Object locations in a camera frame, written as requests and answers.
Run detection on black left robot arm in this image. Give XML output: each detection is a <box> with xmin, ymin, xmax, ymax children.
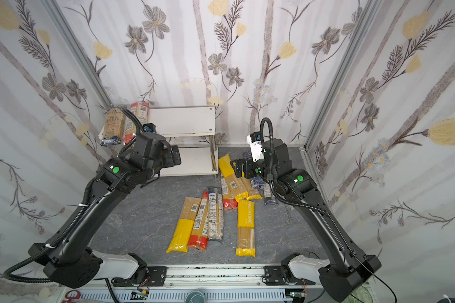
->
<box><xmin>3</xmin><ymin>108</ymin><xmax>181</xmax><ymax>289</ymax></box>

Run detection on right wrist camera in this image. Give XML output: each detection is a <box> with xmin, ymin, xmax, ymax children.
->
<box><xmin>246</xmin><ymin>131</ymin><xmax>264</xmax><ymax>162</ymax></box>

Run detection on yellow-top spaghetti pack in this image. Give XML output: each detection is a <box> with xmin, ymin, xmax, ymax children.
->
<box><xmin>219</xmin><ymin>154</ymin><xmax>248</xmax><ymax>202</ymax></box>

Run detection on blue clear label spaghetti pack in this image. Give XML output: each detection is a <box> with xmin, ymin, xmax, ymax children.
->
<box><xmin>208</xmin><ymin>187</ymin><xmax>224</xmax><ymax>241</ymax></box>

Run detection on yellow-end spaghetti pack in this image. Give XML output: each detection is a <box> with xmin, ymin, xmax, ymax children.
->
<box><xmin>166</xmin><ymin>197</ymin><xmax>202</xmax><ymax>253</ymax></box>

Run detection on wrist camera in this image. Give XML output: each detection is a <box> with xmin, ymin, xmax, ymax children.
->
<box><xmin>246</xmin><ymin>131</ymin><xmax>264</xmax><ymax>162</ymax></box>
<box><xmin>143</xmin><ymin>123</ymin><xmax>156</xmax><ymax>133</ymax></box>

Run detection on yellow Pastatime pack front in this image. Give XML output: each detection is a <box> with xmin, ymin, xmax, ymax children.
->
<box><xmin>236</xmin><ymin>199</ymin><xmax>256</xmax><ymax>257</ymax></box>

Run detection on red handled scissors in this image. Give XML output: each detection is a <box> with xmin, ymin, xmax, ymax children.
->
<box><xmin>62</xmin><ymin>290</ymin><xmax>82</xmax><ymax>303</ymax></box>

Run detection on dark blue-top spaghetti pack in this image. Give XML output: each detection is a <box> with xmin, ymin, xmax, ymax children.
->
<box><xmin>99</xmin><ymin>107</ymin><xmax>126</xmax><ymax>146</ymax></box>

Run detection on white two-tier shelf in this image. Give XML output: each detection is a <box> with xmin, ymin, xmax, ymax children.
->
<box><xmin>147</xmin><ymin>106</ymin><xmax>219</xmax><ymax>177</ymax></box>

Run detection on yellow pastatime pack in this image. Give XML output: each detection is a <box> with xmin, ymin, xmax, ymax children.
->
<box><xmin>231</xmin><ymin>159</ymin><xmax>262</xmax><ymax>201</ymax></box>
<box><xmin>236</xmin><ymin>199</ymin><xmax>256</xmax><ymax>257</ymax></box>

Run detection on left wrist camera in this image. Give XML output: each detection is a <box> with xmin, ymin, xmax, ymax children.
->
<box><xmin>143</xmin><ymin>123</ymin><xmax>156</xmax><ymax>133</ymax></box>

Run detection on yellow Pastatime pack rear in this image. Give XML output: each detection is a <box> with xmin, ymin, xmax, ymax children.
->
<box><xmin>231</xmin><ymin>159</ymin><xmax>262</xmax><ymax>201</ymax></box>

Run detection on small red-end spaghetti pack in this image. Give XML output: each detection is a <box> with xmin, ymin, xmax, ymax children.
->
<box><xmin>221</xmin><ymin>177</ymin><xmax>238</xmax><ymax>210</ymax></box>

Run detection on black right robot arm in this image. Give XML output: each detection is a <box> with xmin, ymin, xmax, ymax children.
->
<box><xmin>230</xmin><ymin>117</ymin><xmax>382</xmax><ymax>302</ymax></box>

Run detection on green glass bowl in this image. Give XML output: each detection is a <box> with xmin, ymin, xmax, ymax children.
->
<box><xmin>348</xmin><ymin>286</ymin><xmax>374</xmax><ymax>303</ymax></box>

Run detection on clear blue-end spaghetti pack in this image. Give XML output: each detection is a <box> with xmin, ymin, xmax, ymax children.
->
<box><xmin>263</xmin><ymin>183</ymin><xmax>279</xmax><ymax>206</ymax></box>

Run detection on blue Barilla spaghetti pack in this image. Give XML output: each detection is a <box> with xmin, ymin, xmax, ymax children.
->
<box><xmin>243</xmin><ymin>150</ymin><xmax>266</xmax><ymax>190</ymax></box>

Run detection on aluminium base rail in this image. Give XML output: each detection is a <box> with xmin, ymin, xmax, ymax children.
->
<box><xmin>56</xmin><ymin>258</ymin><xmax>333</xmax><ymax>302</ymax></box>

